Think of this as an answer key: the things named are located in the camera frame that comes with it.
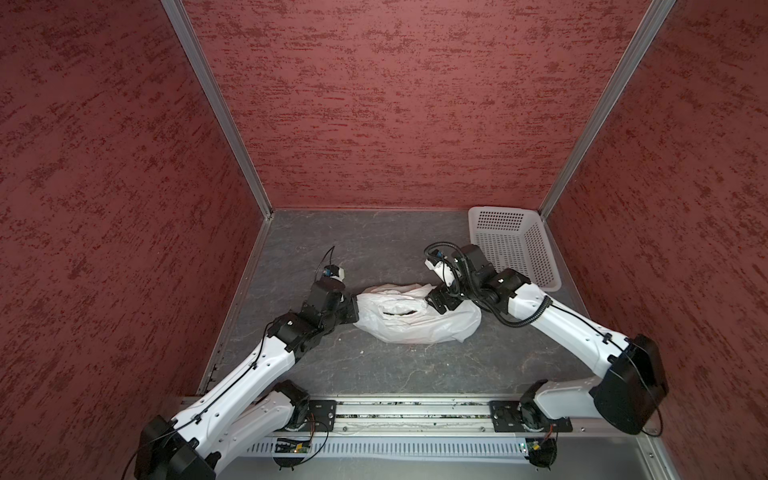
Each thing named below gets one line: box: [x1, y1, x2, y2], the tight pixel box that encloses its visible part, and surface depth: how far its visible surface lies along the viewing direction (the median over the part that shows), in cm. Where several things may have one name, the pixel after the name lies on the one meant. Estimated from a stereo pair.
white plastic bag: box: [353, 283, 482, 345], surface depth 80 cm
